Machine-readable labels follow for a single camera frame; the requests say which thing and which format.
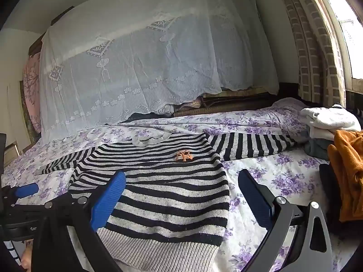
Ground black garment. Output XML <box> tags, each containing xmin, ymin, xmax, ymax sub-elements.
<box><xmin>319</xmin><ymin>163</ymin><xmax>350</xmax><ymax>233</ymax></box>

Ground dark cloth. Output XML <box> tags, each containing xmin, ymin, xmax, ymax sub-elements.
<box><xmin>106</xmin><ymin>112</ymin><xmax>174</xmax><ymax>126</ymax></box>

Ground black and white striped sweater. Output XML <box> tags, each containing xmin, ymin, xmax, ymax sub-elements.
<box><xmin>35</xmin><ymin>132</ymin><xmax>298</xmax><ymax>272</ymax></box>

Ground grey-green garment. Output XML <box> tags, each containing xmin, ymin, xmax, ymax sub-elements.
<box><xmin>305</xmin><ymin>138</ymin><xmax>336</xmax><ymax>160</ymax></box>

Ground mustard orange garment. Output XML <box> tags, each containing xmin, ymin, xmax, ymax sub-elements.
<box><xmin>327</xmin><ymin>130</ymin><xmax>363</xmax><ymax>223</ymax></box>

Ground brown checked curtain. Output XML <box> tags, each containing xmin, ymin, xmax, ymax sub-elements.
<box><xmin>274</xmin><ymin>0</ymin><xmax>348</xmax><ymax>109</ymax></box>

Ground pink floral cloth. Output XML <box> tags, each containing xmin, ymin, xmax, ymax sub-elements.
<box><xmin>23</xmin><ymin>52</ymin><xmax>43</xmax><ymax>134</ymax></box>

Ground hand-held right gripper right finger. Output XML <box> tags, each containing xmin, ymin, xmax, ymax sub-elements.
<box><xmin>238</xmin><ymin>169</ymin><xmax>334</xmax><ymax>272</ymax></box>

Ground window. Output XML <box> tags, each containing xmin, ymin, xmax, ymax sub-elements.
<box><xmin>312</xmin><ymin>0</ymin><xmax>363</xmax><ymax>80</ymax></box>

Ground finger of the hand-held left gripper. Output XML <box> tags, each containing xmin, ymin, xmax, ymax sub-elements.
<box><xmin>2</xmin><ymin>183</ymin><xmax>39</xmax><ymax>207</ymax></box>

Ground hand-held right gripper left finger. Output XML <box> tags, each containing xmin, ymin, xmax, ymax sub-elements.
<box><xmin>32</xmin><ymin>171</ymin><xmax>127</xmax><ymax>272</ymax></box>

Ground white lace cover cloth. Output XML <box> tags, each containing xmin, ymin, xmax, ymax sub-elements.
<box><xmin>38</xmin><ymin>0</ymin><xmax>280</xmax><ymax>142</ymax></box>

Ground person's left hand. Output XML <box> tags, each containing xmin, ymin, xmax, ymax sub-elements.
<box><xmin>20</xmin><ymin>239</ymin><xmax>34</xmax><ymax>270</ymax></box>

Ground white garment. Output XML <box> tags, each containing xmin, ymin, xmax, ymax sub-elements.
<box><xmin>300</xmin><ymin>104</ymin><xmax>362</xmax><ymax>141</ymax></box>

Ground purple floral bed sheet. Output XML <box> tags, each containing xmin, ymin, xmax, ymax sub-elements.
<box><xmin>0</xmin><ymin>98</ymin><xmax>349</xmax><ymax>272</ymax></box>

